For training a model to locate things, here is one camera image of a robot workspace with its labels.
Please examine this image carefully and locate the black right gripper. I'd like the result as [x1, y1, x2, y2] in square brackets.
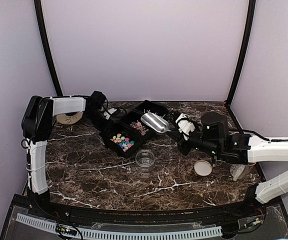
[167, 121, 221, 157]

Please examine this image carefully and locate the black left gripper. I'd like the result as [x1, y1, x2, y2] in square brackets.
[84, 110, 116, 136]

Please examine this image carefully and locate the black three-compartment candy tray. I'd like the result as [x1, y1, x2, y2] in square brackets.
[99, 100, 169, 158]

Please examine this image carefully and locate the metal candy scoop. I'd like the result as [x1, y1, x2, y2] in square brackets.
[140, 112, 170, 134]

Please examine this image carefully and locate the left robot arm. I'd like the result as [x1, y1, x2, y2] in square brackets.
[21, 91, 111, 195]

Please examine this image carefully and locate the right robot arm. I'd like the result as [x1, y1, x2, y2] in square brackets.
[174, 112, 288, 217]

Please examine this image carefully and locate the white round lid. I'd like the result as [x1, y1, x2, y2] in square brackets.
[193, 160, 213, 177]

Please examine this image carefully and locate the round wooden coaster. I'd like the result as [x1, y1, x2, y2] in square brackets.
[56, 112, 83, 125]

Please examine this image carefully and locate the white ceramic mug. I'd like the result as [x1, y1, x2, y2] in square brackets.
[230, 164, 249, 182]

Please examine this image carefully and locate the clear plastic cup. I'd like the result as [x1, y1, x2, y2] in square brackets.
[135, 149, 155, 172]

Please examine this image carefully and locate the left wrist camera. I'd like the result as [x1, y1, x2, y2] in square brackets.
[103, 108, 117, 120]

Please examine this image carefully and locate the black camera cable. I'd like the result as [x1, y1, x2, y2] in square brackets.
[101, 98, 129, 121]

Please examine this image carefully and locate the white slotted cable duct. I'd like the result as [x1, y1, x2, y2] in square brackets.
[15, 213, 223, 240]

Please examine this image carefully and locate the black frame post right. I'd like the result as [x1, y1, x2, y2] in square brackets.
[225, 0, 256, 108]

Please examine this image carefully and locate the black frame post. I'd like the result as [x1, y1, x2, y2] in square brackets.
[225, 0, 256, 108]
[33, 0, 64, 97]

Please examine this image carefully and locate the black frame post left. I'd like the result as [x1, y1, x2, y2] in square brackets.
[33, 0, 64, 97]

